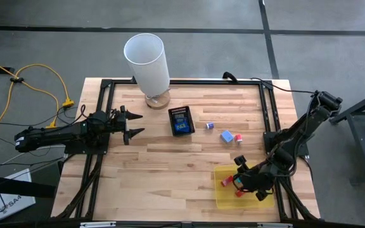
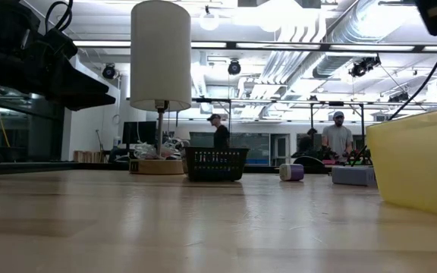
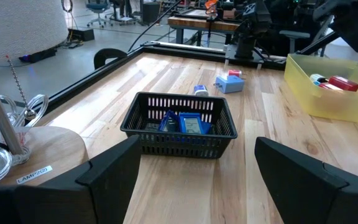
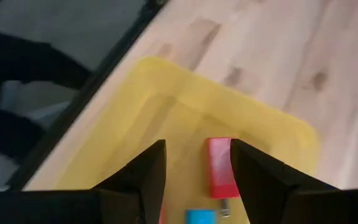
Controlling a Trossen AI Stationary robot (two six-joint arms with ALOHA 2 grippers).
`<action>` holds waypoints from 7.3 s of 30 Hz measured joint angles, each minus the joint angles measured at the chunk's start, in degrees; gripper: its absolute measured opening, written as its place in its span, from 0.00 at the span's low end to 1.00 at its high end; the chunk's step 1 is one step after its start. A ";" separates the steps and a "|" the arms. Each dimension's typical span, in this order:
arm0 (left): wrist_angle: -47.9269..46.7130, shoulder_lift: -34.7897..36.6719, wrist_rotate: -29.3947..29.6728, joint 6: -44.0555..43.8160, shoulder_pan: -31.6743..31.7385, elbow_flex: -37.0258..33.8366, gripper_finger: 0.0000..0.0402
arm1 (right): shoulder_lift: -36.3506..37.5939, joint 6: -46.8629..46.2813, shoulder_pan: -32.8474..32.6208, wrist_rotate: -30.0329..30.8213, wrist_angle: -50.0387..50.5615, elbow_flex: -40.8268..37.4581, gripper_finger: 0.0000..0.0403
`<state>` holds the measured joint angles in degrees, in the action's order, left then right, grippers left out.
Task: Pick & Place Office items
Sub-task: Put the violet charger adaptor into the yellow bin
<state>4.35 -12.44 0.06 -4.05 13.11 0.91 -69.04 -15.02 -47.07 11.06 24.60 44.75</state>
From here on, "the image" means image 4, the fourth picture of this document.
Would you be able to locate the black aluminium table frame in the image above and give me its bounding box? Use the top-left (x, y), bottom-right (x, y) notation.
top-left (0, 0), bottom-right (170, 192)

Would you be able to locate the small teal wall charger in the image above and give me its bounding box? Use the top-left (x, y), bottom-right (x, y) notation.
top-left (184, 208), bottom-right (219, 224)

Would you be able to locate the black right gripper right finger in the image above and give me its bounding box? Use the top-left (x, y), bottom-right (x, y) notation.
top-left (230, 138), bottom-right (358, 224)

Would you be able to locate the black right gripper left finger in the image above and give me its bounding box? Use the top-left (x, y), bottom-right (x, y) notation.
top-left (0, 139), bottom-right (168, 224)

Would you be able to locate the yellow translucent plastic bin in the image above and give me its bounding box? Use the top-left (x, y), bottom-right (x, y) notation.
top-left (53, 55), bottom-right (321, 224)

